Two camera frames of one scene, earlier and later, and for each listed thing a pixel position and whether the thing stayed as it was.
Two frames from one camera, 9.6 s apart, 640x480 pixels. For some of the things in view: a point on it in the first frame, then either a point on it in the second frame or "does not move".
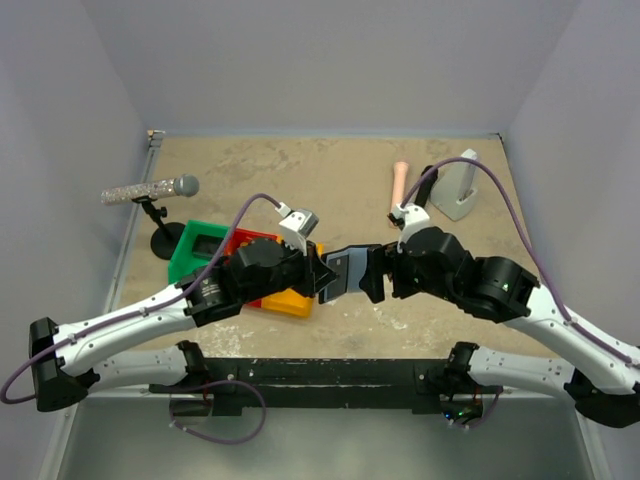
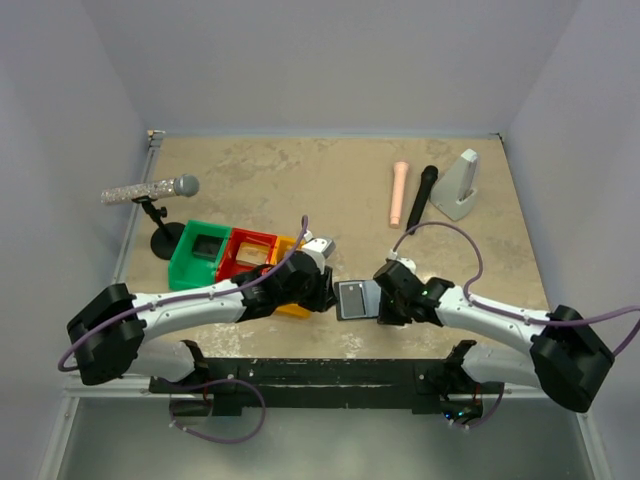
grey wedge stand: (455, 188) does not move
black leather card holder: (350, 263) -> (357, 299)
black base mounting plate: (235, 383) does not move
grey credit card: (339, 263) -> (352, 300)
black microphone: (426, 186) does not move
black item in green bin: (204, 246) does not move
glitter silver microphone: (184, 185) does not move
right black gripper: (381, 258) -> (385, 316)
